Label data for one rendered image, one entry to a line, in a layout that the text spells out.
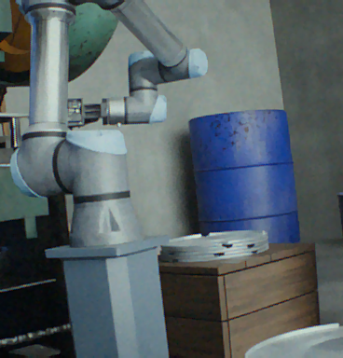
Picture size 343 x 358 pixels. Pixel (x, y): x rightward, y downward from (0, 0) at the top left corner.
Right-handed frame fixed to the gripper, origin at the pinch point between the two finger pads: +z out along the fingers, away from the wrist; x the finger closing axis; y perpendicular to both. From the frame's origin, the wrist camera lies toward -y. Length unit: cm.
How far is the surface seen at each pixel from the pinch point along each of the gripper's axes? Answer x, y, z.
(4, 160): 10.3, -16.1, 10.3
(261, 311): 52, 18, -55
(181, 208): 35, -241, -68
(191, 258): 39, 6, -40
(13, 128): 0.7, -19.9, 7.6
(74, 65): -19.3, -33.0, -10.8
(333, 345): 42, 96, -46
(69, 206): 24.5, -11.2, -8.6
